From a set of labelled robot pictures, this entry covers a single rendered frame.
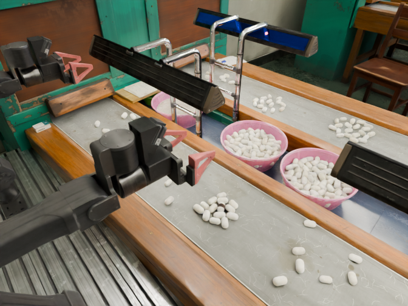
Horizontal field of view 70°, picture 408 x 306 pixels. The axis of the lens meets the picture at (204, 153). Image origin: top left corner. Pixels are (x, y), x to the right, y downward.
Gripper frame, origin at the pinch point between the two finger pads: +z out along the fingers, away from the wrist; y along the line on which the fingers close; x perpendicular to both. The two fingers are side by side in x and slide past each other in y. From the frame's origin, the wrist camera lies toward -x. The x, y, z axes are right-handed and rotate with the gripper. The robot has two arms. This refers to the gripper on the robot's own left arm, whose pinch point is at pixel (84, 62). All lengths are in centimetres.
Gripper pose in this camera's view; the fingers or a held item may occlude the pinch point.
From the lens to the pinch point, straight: 112.0
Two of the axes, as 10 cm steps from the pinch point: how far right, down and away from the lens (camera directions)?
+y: -6.5, -4.8, 5.9
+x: -0.1, 7.8, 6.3
